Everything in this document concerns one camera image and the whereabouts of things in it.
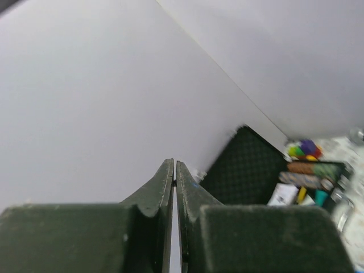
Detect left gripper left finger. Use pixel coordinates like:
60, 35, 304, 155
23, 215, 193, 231
1, 159, 174, 272

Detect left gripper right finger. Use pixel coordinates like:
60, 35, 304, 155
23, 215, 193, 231
176, 162, 354, 272

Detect black poker chip case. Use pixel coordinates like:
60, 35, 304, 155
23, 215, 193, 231
200, 126, 354, 212

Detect colourful block toy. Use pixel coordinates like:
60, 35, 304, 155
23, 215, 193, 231
286, 139, 322, 161

